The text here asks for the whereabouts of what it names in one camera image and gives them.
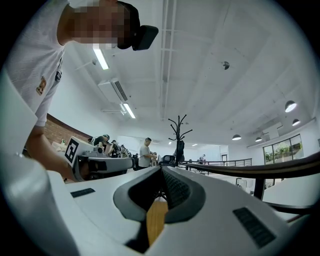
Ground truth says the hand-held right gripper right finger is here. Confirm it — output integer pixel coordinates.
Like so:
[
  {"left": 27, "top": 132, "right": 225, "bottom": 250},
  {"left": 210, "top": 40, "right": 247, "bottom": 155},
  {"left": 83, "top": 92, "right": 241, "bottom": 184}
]
[{"left": 161, "top": 165, "right": 311, "bottom": 256}]

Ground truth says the black head-mounted camera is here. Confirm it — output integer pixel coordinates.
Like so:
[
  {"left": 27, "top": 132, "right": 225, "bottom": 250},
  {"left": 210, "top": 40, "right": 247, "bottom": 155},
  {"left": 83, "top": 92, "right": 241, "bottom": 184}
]
[{"left": 116, "top": 1, "right": 160, "bottom": 52}]

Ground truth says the black hanging bag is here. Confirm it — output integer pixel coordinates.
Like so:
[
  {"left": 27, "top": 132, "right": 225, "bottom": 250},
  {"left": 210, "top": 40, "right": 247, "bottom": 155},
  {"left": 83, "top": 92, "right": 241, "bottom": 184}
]
[{"left": 174, "top": 139, "right": 186, "bottom": 163}]

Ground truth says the long ceiling tube light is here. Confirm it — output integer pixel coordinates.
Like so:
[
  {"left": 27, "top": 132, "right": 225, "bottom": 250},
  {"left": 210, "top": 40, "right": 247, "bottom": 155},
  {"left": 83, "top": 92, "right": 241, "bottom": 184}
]
[
  {"left": 122, "top": 102, "right": 137, "bottom": 120},
  {"left": 92, "top": 48, "right": 110, "bottom": 71}
]

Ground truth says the dark-edged table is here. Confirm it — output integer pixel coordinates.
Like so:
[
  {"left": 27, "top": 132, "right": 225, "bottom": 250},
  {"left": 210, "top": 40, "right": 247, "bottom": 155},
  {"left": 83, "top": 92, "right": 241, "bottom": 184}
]
[{"left": 184, "top": 150, "right": 320, "bottom": 219}]

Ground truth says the large framed window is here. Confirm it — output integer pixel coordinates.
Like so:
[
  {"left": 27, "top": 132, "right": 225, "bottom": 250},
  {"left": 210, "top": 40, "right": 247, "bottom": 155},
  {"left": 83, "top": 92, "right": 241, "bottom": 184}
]
[{"left": 262, "top": 133, "right": 305, "bottom": 165}]

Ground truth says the white ceiling air conditioner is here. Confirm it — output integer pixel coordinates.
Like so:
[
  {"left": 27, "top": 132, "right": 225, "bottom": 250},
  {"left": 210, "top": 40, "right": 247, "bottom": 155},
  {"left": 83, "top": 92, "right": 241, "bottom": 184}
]
[{"left": 97, "top": 77, "right": 129, "bottom": 104}]

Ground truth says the person's white shirt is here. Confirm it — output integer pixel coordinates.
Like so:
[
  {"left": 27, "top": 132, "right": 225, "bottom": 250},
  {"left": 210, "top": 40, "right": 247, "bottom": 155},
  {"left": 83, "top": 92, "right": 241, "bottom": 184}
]
[{"left": 4, "top": 0, "right": 83, "bottom": 127}]

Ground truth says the black metal railing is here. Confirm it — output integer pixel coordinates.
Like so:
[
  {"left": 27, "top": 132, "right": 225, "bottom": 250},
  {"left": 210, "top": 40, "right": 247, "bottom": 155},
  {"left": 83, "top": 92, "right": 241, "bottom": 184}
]
[{"left": 186, "top": 157, "right": 253, "bottom": 174}]

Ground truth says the black coat rack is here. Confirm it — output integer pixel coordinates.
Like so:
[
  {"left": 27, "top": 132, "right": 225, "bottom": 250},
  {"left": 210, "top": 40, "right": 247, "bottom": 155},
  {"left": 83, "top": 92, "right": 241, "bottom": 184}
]
[{"left": 167, "top": 114, "right": 194, "bottom": 168}]

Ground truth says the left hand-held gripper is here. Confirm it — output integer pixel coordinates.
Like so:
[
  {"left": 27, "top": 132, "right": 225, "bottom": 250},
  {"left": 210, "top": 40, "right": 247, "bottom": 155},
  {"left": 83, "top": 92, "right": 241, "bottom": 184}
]
[{"left": 64, "top": 135, "right": 136, "bottom": 182}]

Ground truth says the person's head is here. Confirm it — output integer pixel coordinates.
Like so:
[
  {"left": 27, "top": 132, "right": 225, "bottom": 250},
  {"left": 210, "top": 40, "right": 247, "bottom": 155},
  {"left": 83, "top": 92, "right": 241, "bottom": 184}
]
[{"left": 56, "top": 0, "right": 141, "bottom": 50}]

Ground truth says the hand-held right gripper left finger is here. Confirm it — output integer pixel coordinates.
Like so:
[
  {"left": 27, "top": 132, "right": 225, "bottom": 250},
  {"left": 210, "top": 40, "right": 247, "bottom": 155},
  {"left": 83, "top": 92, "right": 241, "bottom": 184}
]
[{"left": 47, "top": 165, "right": 164, "bottom": 256}]

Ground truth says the person's left forearm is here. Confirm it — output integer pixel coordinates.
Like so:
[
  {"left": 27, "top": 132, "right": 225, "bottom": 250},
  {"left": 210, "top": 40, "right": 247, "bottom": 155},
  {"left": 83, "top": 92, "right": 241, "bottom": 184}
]
[{"left": 24, "top": 124, "right": 77, "bottom": 182}]

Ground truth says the white ceiling pipe rack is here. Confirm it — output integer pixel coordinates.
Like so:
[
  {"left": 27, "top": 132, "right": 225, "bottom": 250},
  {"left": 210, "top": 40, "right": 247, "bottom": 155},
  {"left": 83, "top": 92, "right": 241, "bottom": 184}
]
[{"left": 159, "top": 0, "right": 177, "bottom": 121}]

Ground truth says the black office chair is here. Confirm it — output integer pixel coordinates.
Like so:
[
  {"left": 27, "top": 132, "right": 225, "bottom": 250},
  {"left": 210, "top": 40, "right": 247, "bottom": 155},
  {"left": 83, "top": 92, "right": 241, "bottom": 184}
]
[{"left": 159, "top": 154, "right": 177, "bottom": 168}]

